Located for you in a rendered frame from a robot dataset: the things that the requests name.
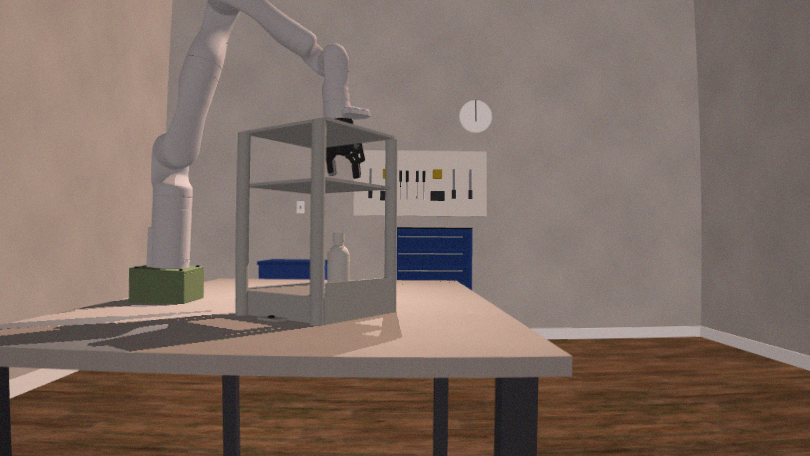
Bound beige bottle with grey cap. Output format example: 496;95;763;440
327;233;350;283

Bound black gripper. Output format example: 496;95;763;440
326;118;365;179

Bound grey open shelving unit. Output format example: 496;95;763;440
235;117;398;326

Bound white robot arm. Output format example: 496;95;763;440
147;0;371;269

